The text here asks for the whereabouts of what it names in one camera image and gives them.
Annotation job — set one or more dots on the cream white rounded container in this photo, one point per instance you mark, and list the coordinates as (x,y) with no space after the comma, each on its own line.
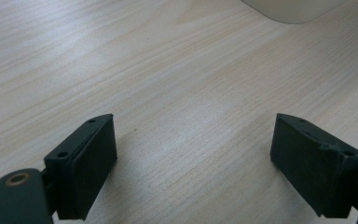
(292,9)

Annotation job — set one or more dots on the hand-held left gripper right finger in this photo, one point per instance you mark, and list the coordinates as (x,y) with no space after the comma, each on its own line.
(310,165)

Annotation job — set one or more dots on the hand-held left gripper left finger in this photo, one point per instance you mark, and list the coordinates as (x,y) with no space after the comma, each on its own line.
(84,168)

